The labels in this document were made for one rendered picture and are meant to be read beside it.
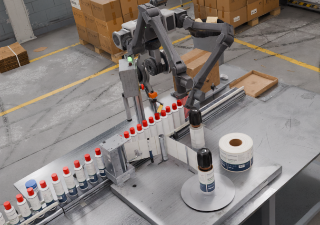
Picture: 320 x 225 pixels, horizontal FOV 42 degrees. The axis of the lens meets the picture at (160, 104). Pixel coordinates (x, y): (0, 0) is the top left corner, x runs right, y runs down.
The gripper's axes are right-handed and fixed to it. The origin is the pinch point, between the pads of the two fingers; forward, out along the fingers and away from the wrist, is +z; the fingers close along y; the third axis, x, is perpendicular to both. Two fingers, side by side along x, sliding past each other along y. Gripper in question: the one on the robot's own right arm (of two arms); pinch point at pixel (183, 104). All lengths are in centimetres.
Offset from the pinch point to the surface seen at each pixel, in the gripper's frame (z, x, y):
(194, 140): 22.1, -9.3, -3.4
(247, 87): 36, 22, 86
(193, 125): 11.0, -9.8, -2.8
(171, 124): 23.4, 18.4, 1.1
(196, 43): 69, 188, 188
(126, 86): -17.8, 21.5, -24.6
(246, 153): 20.5, -44.8, 4.3
